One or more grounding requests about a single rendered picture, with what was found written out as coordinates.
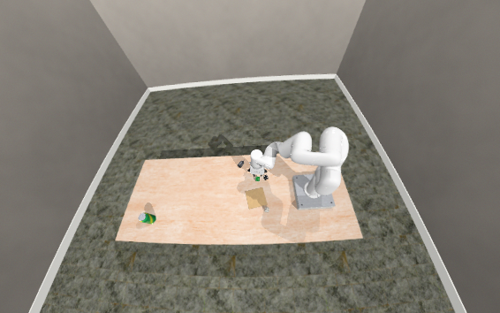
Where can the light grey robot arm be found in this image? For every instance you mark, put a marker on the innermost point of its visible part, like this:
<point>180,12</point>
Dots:
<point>333,141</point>

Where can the tan square mat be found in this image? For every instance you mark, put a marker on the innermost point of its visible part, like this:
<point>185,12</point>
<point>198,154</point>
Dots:
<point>256,198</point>

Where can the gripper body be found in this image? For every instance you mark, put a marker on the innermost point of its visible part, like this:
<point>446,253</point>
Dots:
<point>254,171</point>

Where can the green drink can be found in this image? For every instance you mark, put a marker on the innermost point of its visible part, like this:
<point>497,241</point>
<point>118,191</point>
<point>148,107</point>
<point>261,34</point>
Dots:
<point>147,218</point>

